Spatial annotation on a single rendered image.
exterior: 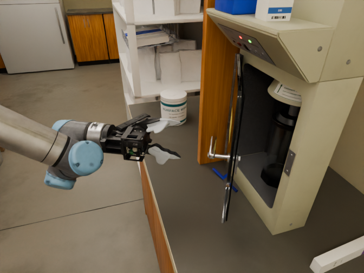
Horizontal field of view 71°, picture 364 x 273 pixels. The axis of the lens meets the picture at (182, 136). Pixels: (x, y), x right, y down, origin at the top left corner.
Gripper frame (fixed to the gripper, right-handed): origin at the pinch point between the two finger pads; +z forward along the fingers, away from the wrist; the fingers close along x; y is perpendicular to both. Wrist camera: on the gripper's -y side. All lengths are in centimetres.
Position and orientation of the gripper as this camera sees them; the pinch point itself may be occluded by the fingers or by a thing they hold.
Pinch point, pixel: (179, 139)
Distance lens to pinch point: 70.7
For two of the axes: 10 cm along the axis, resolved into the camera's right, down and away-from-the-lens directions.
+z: 9.9, 0.9, -1.4
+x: 0.0, -8.4, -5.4
